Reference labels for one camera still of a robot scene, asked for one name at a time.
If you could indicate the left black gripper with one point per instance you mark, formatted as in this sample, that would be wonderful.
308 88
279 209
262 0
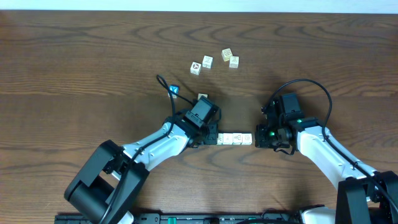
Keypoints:
211 134

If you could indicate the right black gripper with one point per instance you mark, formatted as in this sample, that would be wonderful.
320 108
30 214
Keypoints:
261 140

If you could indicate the green edged wooden block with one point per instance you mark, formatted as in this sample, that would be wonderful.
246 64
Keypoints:
227 139

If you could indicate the wooden O block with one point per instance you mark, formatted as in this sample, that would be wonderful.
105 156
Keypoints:
246 138

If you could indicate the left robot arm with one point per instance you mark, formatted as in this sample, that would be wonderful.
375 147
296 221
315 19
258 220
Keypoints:
110 180

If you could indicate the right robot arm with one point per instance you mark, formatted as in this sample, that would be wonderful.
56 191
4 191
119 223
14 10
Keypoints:
365 195

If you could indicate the plain wooden M block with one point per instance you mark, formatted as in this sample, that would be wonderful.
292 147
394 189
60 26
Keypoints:
202 95

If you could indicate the blue X block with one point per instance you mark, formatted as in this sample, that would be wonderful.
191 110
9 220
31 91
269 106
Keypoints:
175 90

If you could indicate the wooden block red disc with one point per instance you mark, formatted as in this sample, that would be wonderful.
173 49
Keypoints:
195 68

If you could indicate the wooden block umbrella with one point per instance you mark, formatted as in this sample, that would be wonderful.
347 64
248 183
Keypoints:
207 62

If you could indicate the wooden Y block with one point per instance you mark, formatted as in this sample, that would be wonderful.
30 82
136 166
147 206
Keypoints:
234 62

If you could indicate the yellow edged wooden block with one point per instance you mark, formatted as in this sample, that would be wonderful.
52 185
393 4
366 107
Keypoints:
226 54

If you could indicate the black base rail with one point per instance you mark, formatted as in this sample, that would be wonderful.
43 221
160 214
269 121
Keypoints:
156 218

